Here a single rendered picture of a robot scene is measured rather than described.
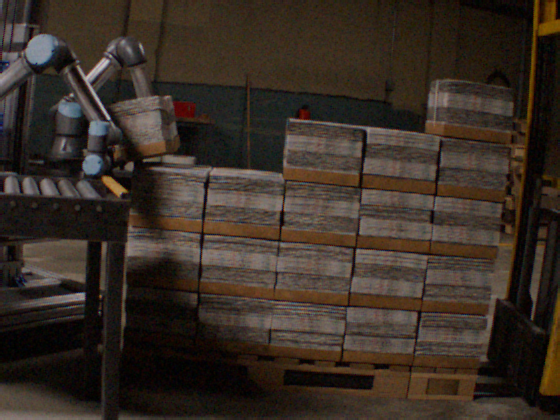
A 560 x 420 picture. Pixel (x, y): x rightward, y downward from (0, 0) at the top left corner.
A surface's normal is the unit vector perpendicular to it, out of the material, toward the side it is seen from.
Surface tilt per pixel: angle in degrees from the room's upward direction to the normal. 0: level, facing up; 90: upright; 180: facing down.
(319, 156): 90
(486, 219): 90
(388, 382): 90
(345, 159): 90
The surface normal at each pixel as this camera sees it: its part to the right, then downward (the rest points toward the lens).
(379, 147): 0.02, 0.12
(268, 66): 0.33, 0.15
